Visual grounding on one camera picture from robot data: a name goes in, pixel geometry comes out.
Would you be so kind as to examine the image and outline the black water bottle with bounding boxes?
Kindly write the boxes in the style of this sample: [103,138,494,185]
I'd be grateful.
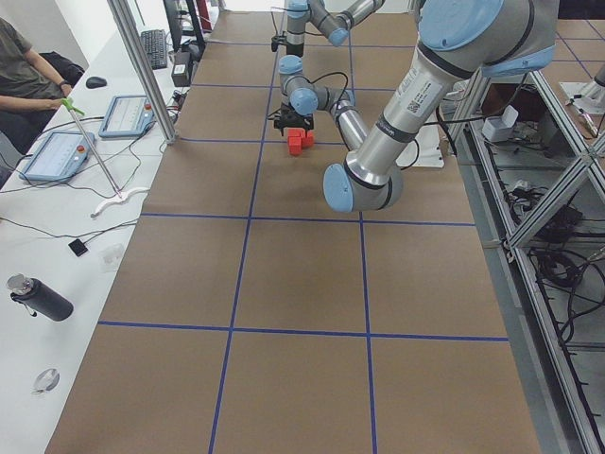
[7,273,74,322]

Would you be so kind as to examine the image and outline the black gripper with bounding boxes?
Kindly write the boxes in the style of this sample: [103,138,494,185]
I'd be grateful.
[273,103,314,132]
[285,42,303,55]

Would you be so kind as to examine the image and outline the near blue teach pendant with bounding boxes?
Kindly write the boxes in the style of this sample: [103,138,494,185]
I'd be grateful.
[19,131,91,183]

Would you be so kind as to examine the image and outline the blue teach pendant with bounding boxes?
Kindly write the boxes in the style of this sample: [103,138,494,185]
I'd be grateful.
[98,95,154,139]
[19,131,91,183]

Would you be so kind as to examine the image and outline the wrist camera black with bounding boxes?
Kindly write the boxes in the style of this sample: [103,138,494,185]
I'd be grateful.
[270,33,286,53]

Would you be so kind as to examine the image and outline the aluminium frame post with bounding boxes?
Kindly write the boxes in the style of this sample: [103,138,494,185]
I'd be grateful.
[107,0,177,145]

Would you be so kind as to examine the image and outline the white central robot pedestal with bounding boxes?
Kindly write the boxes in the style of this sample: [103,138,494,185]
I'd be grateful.
[396,125,444,168]

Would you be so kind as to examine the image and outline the long reacher grabber stick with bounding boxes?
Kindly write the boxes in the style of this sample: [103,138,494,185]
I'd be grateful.
[60,97,149,218]

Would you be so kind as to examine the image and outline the black computer mouse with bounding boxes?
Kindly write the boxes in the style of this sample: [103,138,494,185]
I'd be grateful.
[85,77,108,89]

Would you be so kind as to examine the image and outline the black keyboard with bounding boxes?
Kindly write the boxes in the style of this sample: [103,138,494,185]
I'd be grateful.
[140,29,167,70]

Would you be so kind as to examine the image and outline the red block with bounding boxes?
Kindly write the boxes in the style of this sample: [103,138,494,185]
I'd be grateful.
[287,135,303,156]
[287,128,306,145]
[302,131,315,148]

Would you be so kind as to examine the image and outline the far blue teach pendant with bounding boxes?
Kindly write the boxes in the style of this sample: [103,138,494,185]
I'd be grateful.
[98,95,154,139]

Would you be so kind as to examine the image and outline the small black square pad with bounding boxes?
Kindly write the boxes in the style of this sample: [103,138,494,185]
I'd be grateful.
[68,238,88,257]

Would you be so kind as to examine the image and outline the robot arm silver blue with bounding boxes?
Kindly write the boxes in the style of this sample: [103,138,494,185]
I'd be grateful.
[278,0,560,213]
[270,0,384,57]

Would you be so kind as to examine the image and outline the seated person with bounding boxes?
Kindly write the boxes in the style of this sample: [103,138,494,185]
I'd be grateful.
[1,20,84,154]

